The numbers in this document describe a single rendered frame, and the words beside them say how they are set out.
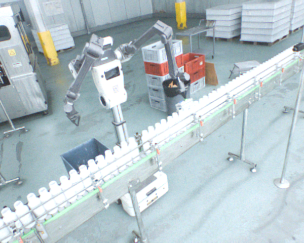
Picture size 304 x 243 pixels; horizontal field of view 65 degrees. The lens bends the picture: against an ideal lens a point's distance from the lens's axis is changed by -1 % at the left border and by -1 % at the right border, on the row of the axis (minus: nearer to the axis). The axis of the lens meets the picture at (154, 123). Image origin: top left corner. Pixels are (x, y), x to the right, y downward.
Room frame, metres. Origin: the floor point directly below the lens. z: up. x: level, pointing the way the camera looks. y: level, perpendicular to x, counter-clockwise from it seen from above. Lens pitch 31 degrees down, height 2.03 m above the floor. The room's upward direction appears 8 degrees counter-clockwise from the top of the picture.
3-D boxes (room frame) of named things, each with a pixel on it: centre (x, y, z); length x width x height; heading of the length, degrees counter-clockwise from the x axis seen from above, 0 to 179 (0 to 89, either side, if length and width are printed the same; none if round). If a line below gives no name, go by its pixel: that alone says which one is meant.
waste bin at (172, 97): (3.52, -0.43, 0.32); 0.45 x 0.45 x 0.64
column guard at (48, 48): (8.54, 3.19, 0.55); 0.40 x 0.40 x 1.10; 37
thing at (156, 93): (4.11, -0.31, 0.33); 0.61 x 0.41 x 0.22; 133
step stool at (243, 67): (4.59, -1.97, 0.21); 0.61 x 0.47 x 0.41; 0
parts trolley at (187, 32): (6.35, -1.38, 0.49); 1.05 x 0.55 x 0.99; 127
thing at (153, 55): (4.11, -0.31, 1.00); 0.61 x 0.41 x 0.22; 134
